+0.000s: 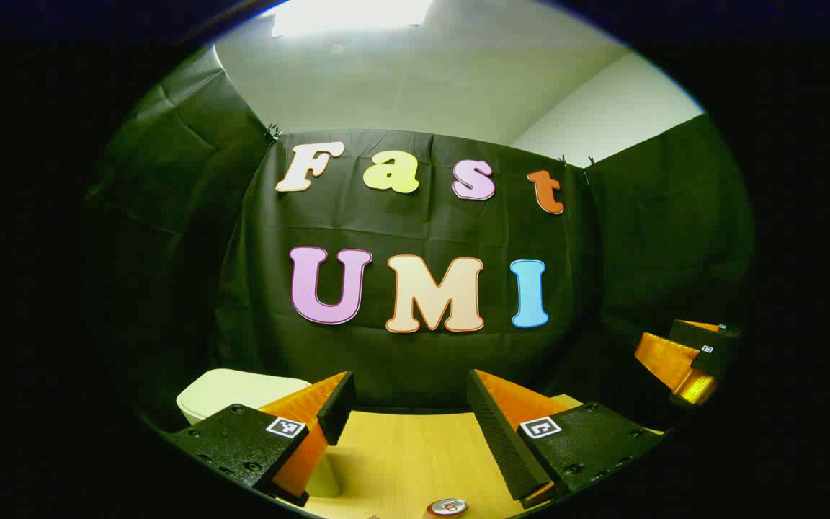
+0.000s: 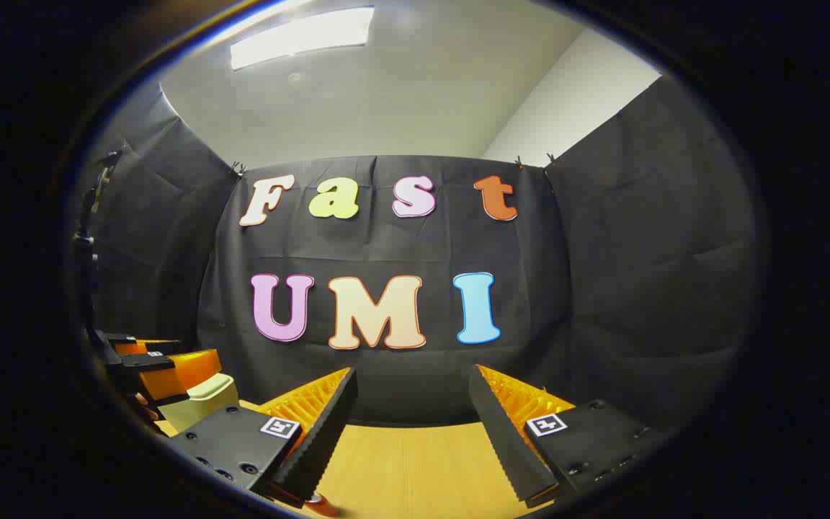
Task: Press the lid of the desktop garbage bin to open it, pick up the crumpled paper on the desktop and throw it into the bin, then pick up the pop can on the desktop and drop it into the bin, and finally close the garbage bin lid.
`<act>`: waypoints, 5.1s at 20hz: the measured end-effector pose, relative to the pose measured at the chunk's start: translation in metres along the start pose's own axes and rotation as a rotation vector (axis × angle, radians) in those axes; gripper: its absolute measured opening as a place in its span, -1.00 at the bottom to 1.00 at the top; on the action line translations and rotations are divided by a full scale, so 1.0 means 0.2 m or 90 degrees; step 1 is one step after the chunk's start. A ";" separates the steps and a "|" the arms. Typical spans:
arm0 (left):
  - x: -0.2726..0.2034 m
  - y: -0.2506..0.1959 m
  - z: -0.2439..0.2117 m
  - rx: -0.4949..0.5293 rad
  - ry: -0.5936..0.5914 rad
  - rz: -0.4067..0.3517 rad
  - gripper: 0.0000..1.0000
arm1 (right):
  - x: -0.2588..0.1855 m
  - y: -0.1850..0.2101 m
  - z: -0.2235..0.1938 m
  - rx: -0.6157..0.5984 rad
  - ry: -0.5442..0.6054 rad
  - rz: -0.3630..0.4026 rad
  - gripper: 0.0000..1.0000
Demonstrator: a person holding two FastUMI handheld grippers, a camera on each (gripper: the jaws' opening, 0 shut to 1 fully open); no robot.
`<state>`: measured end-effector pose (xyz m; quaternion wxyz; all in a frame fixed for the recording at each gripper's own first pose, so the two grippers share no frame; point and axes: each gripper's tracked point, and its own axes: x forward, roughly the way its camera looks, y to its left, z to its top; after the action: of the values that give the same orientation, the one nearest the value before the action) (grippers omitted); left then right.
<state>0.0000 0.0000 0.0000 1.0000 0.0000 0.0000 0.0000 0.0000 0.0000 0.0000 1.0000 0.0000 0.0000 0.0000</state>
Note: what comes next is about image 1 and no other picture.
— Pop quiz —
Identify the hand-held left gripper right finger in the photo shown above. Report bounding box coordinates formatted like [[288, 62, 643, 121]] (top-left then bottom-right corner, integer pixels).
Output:
[[467, 370, 666, 510]]

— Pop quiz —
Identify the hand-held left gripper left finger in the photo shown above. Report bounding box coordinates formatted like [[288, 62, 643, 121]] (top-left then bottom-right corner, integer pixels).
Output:
[[168, 371, 357, 507]]

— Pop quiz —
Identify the red pop can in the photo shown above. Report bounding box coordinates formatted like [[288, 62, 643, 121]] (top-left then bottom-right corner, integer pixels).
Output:
[[427, 497, 470, 518]]

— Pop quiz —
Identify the cream desktop garbage bin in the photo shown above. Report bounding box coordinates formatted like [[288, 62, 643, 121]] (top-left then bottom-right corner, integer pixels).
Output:
[[176, 368, 344, 498]]

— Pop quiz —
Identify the wooden desktop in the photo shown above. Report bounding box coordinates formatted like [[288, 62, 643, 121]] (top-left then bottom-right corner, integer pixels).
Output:
[[278, 393, 668, 519]]

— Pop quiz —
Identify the black backdrop cloth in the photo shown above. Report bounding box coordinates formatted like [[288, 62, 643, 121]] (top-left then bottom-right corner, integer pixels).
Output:
[[84, 45, 756, 426]]

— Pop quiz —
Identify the ceiling light panel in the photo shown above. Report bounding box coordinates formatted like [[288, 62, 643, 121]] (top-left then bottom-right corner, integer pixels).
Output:
[[271, 0, 434, 37]]

